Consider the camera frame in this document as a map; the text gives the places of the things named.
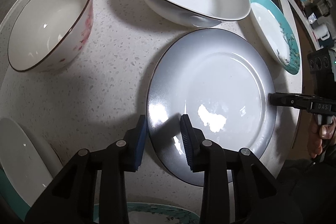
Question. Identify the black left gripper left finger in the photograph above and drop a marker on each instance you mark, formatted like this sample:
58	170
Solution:
69	198

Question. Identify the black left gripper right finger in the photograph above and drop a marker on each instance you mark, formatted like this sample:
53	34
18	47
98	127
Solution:
255	188

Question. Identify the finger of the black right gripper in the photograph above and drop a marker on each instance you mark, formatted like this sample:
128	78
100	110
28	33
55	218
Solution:
297	101

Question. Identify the teal rim plate bottom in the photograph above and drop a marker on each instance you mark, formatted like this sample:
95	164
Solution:
140	212

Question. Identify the teal rim floral plate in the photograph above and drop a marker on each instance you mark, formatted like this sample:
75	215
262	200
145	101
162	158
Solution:
276	34

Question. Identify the grey gradient dinner plate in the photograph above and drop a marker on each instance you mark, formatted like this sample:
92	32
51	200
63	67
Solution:
222	83

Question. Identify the white bowl red floral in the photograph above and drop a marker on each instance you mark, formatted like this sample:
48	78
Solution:
48	34

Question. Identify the person's right hand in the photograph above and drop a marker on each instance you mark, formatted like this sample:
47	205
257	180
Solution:
317	134

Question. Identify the black camera box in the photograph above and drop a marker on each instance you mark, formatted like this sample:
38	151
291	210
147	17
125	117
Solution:
322	60

